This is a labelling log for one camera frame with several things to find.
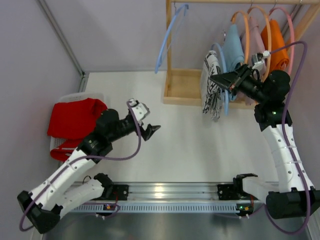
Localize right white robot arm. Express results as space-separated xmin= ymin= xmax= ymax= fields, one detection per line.
xmin=209 ymin=64 xmax=320 ymax=220

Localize red trousers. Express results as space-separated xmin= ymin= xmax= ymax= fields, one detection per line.
xmin=47 ymin=98 xmax=108 ymax=162

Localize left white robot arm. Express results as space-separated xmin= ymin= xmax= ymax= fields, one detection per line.
xmin=17 ymin=103 xmax=160 ymax=234

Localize pink hanger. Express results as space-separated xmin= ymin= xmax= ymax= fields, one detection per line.
xmin=269 ymin=6 xmax=295 ymax=75

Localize aluminium corner post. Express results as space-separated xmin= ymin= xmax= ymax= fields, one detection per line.
xmin=35 ymin=0 xmax=85 ymax=77

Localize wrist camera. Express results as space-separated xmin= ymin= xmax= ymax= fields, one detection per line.
xmin=128 ymin=98 xmax=150 ymax=126
xmin=251 ymin=50 xmax=271 ymax=71

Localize wooden clothes rack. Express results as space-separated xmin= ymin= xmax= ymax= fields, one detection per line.
xmin=163 ymin=0 xmax=320 ymax=106

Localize orange hanger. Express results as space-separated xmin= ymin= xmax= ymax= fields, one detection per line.
xmin=247 ymin=5 xmax=272 ymax=81
xmin=230 ymin=10 xmax=250 ymax=64

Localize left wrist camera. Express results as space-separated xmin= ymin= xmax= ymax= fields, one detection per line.
xmin=128 ymin=98 xmax=150 ymax=126

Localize orange trousers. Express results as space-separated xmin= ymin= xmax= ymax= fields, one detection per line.
xmin=260 ymin=19 xmax=289 ymax=73

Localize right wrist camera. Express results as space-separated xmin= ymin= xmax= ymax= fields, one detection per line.
xmin=251 ymin=50 xmax=271 ymax=71

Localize light blue plastic hanger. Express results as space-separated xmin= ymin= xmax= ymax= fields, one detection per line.
xmin=154 ymin=0 xmax=189 ymax=74

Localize slotted cable duct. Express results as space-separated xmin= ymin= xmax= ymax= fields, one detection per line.
xmin=69 ymin=201 xmax=253 ymax=213

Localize aluminium mounting rail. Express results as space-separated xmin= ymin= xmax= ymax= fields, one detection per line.
xmin=69 ymin=181 xmax=281 ymax=201

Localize white plastic basket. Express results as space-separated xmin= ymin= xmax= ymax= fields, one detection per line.
xmin=49 ymin=92 xmax=105 ymax=151

